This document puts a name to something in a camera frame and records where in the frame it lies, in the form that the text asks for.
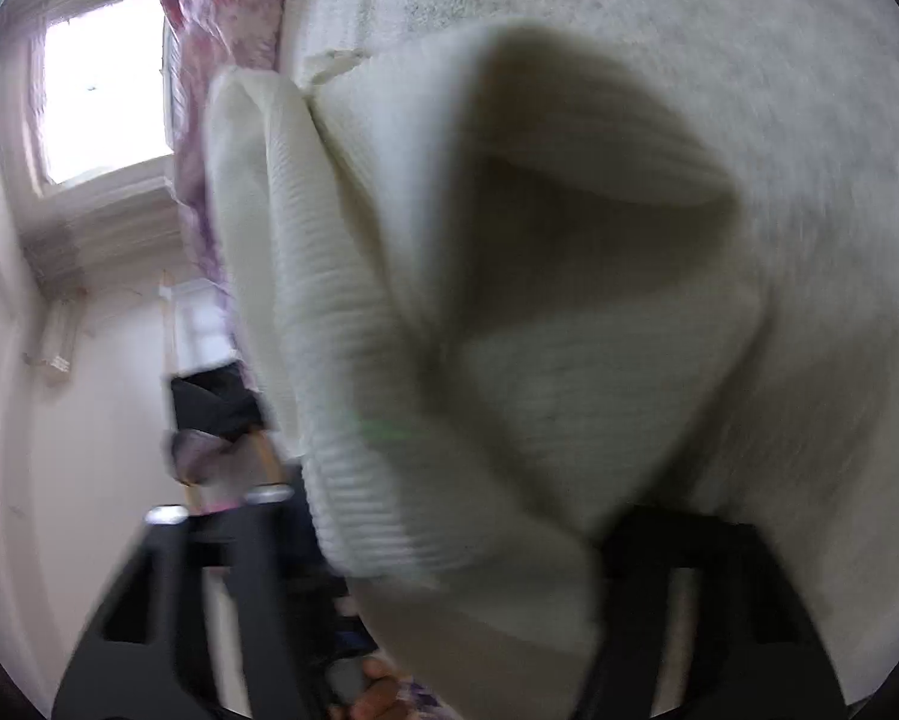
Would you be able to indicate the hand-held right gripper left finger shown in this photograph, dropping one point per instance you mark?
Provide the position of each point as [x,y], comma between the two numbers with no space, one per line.
[262,600]

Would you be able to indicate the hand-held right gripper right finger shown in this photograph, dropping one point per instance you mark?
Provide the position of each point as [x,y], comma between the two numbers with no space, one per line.
[637,615]

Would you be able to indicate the white button jacket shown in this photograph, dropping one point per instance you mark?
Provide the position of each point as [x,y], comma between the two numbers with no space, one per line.
[419,315]

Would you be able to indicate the person's left hand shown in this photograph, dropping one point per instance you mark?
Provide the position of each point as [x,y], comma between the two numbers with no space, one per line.
[378,697]

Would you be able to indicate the black hanging jacket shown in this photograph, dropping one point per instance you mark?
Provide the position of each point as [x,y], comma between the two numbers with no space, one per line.
[213,401]

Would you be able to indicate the wooden bar rack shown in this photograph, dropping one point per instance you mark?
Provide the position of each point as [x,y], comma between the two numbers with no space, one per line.
[170,330]

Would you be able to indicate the white air conditioner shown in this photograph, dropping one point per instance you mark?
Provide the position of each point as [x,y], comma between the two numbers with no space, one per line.
[56,345]

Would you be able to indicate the grey striped curtain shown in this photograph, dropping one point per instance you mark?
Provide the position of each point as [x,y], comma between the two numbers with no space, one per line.
[97,240]

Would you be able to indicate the window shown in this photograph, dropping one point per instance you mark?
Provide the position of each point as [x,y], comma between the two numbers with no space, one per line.
[97,90]

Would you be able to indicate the purple floral quilt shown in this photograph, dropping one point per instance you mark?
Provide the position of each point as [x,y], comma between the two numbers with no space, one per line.
[224,0]

